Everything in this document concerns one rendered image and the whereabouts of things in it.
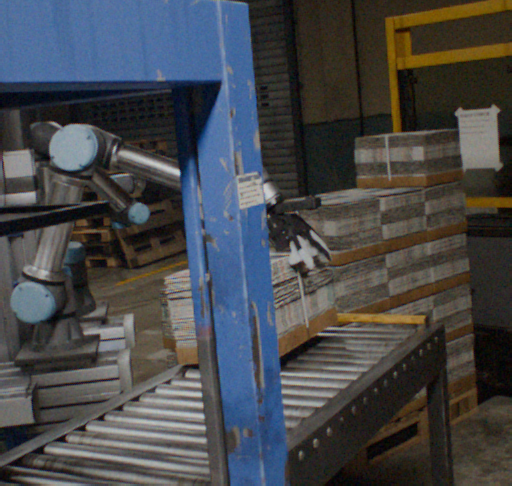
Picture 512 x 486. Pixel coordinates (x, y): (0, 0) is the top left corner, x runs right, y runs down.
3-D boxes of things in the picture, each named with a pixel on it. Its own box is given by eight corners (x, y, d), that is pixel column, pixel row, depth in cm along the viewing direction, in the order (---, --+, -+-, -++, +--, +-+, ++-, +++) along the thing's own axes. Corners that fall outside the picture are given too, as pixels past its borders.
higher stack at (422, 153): (372, 416, 413) (351, 137, 397) (410, 398, 434) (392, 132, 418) (442, 431, 385) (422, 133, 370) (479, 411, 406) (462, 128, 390)
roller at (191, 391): (162, 401, 216) (160, 381, 216) (341, 416, 194) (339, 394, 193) (151, 407, 212) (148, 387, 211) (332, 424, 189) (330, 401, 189)
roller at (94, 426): (95, 438, 194) (93, 416, 193) (288, 461, 171) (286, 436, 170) (80, 446, 189) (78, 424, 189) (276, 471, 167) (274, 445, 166)
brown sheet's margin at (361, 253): (266, 260, 362) (265, 250, 362) (313, 249, 382) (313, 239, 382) (338, 265, 335) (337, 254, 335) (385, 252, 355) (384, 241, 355)
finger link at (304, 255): (299, 279, 223) (288, 250, 228) (316, 266, 220) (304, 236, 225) (291, 277, 221) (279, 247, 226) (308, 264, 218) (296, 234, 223)
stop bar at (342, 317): (291, 317, 271) (290, 311, 271) (429, 321, 250) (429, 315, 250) (286, 320, 268) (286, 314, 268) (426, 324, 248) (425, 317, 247)
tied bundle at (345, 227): (266, 262, 362) (261, 206, 359) (314, 250, 383) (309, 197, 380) (338, 267, 335) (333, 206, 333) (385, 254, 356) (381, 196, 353)
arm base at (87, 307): (49, 318, 294) (45, 288, 293) (54, 309, 309) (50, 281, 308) (95, 313, 296) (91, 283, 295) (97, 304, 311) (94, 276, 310)
